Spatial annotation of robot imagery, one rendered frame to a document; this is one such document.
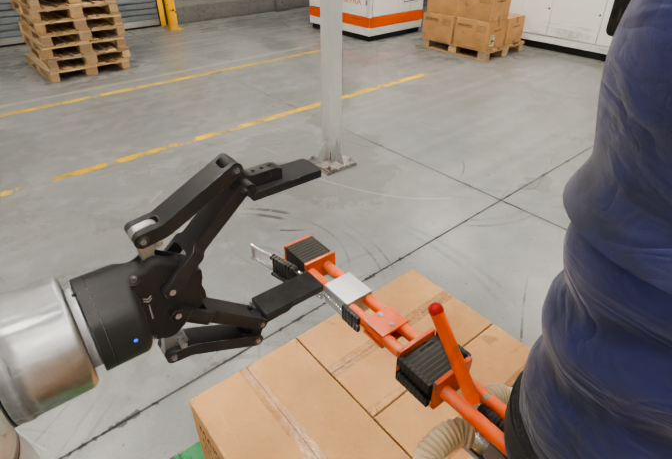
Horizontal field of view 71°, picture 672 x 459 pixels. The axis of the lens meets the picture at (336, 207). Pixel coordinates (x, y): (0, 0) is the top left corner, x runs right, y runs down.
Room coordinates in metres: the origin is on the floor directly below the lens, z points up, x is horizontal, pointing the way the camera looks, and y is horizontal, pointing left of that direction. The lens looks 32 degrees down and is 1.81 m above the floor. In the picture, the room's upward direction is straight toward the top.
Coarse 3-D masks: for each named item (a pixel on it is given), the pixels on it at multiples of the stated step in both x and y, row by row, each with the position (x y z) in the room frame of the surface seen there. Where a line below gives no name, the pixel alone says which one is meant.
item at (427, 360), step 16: (432, 336) 0.55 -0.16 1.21; (400, 352) 0.50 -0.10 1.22; (416, 352) 0.51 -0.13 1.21; (432, 352) 0.51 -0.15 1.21; (464, 352) 0.51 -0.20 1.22; (400, 368) 0.50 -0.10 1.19; (416, 368) 0.48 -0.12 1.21; (432, 368) 0.48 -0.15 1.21; (448, 368) 0.48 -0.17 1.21; (416, 384) 0.47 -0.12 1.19; (432, 384) 0.45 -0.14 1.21; (448, 384) 0.46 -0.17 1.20; (432, 400) 0.44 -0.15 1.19
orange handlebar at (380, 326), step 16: (336, 272) 0.72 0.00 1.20; (352, 304) 0.63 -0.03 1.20; (368, 304) 0.64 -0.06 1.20; (368, 320) 0.59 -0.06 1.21; (384, 320) 0.59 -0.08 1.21; (400, 320) 0.59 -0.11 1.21; (368, 336) 0.58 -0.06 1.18; (384, 336) 0.55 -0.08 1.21; (400, 336) 0.58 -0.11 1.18; (416, 336) 0.55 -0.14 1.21; (480, 384) 0.46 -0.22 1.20; (448, 400) 0.44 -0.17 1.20; (464, 400) 0.43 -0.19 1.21; (480, 400) 0.44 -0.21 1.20; (496, 400) 0.43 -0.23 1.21; (464, 416) 0.41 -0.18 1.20; (480, 416) 0.40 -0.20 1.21; (480, 432) 0.39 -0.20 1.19; (496, 432) 0.38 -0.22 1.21
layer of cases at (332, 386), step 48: (384, 288) 1.41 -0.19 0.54; (432, 288) 1.41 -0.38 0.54; (336, 336) 1.16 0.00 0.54; (480, 336) 1.16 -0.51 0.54; (240, 384) 0.96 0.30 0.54; (288, 384) 0.96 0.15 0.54; (336, 384) 0.96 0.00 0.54; (384, 384) 0.96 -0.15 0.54; (240, 432) 0.80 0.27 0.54; (288, 432) 0.80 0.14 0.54; (336, 432) 0.80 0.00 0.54; (384, 432) 0.80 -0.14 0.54
